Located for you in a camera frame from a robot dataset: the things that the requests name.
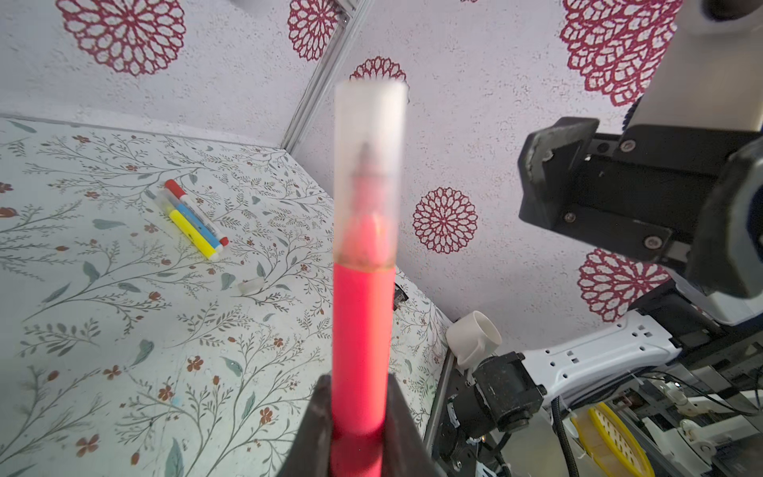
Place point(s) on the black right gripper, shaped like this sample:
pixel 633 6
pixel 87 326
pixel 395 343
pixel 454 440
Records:
pixel 686 198

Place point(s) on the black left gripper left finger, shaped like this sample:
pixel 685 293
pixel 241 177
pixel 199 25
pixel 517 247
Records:
pixel 309 455

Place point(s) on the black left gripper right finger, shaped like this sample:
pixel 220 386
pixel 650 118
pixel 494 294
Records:
pixel 404 452

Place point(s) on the yellow highlighter pen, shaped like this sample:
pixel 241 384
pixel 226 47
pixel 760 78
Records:
pixel 188 230

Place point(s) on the blue highlighter pen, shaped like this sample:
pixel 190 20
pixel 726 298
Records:
pixel 193 220

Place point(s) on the white red-tipped marker pen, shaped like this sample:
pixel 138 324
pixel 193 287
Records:
pixel 186 199

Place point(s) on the red-pink highlighter pen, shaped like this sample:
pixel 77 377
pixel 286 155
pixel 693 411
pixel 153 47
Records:
pixel 361 344

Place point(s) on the white mug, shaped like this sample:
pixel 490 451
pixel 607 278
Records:
pixel 472 339

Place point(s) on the black snack packet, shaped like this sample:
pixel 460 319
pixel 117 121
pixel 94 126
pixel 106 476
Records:
pixel 399 297

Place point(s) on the yellow white round object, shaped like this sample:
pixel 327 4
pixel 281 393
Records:
pixel 610 444

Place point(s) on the aluminium frame corner post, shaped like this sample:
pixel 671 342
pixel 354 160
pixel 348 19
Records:
pixel 322 33

